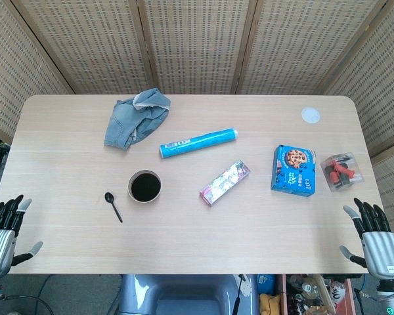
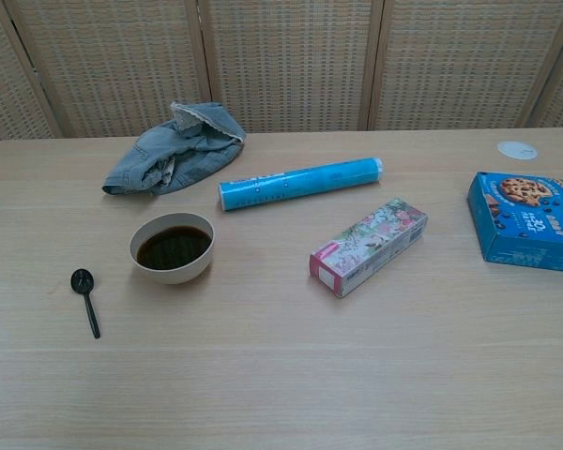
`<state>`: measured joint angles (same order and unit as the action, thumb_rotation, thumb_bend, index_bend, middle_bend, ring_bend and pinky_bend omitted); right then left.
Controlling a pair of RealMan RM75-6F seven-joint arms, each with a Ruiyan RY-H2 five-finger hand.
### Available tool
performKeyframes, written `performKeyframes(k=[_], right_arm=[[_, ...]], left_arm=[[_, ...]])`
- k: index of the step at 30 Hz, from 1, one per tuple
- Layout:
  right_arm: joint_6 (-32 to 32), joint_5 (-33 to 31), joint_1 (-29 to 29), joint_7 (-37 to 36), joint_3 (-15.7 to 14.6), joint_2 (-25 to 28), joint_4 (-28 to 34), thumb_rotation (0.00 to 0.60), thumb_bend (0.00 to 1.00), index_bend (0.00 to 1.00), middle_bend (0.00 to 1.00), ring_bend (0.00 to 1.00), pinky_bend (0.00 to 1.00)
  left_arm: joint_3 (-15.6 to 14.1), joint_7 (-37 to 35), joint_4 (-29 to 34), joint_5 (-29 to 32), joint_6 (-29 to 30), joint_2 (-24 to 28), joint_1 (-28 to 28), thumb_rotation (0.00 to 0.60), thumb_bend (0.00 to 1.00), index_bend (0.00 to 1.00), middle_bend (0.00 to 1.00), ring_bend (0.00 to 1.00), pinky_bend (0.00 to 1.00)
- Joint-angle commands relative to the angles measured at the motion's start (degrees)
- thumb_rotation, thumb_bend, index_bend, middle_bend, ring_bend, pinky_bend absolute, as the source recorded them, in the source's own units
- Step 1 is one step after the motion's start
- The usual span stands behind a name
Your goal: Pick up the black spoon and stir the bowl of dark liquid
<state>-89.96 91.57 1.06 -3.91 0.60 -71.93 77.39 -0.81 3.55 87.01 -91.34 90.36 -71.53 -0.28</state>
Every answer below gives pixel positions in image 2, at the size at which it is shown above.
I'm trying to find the blue cookie box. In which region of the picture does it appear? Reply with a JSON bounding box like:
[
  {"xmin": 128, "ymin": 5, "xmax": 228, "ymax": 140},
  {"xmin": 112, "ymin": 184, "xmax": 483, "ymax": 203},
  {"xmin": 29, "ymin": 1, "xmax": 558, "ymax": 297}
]
[{"xmin": 466, "ymin": 171, "xmax": 563, "ymax": 276}]

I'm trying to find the woven folding screen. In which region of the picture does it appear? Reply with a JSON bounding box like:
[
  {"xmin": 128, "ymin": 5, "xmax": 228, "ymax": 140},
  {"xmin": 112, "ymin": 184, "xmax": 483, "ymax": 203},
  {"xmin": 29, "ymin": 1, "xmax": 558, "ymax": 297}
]
[{"xmin": 0, "ymin": 0, "xmax": 563, "ymax": 146}]

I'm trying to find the blue denim cloth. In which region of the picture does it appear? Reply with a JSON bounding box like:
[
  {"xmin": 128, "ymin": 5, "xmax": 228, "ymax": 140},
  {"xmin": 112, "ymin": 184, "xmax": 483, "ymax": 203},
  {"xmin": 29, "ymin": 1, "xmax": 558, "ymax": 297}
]
[{"xmin": 100, "ymin": 100, "xmax": 248, "ymax": 197}]

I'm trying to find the blue cling film roll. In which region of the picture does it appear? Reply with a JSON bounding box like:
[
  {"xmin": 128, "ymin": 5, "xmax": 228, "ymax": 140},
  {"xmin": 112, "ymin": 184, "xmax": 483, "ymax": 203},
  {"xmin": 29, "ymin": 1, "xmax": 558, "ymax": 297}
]
[{"xmin": 218, "ymin": 157, "xmax": 385, "ymax": 213}]

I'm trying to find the floral pink-ended carton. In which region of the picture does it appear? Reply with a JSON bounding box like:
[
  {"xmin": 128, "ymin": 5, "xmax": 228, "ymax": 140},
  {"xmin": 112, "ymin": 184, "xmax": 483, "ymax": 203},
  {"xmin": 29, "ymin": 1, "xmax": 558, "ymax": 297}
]
[{"xmin": 308, "ymin": 197, "xmax": 429, "ymax": 299}]

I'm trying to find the white bowl of dark liquid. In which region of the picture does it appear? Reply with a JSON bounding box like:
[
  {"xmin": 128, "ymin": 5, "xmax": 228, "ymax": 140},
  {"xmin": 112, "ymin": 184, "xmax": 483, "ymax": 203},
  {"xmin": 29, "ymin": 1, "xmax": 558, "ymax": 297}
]
[{"xmin": 129, "ymin": 212, "xmax": 216, "ymax": 286}]

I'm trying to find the black plastic spoon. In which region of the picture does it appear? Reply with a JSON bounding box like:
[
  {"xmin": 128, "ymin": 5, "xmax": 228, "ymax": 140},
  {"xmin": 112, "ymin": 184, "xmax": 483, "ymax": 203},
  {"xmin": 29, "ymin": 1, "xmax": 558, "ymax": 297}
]
[{"xmin": 69, "ymin": 268, "xmax": 101, "ymax": 339}]

